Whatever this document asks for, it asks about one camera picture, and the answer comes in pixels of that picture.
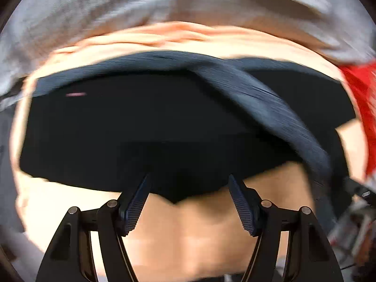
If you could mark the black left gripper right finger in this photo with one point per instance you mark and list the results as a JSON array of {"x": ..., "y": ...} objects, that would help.
[{"x": 309, "y": 253}]

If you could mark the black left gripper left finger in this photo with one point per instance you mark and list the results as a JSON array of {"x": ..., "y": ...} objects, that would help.
[{"x": 69, "y": 256}]

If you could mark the black pants with blue trim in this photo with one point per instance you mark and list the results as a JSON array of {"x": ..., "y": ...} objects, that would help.
[{"x": 190, "y": 121}]

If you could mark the peach blanket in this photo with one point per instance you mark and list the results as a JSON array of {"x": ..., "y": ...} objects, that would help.
[{"x": 197, "y": 237}]

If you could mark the red embroidered pillow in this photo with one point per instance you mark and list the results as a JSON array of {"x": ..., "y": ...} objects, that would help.
[{"x": 361, "y": 80}]

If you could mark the grey striped duvet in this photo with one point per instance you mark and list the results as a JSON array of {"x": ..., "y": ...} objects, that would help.
[{"x": 341, "y": 31}]

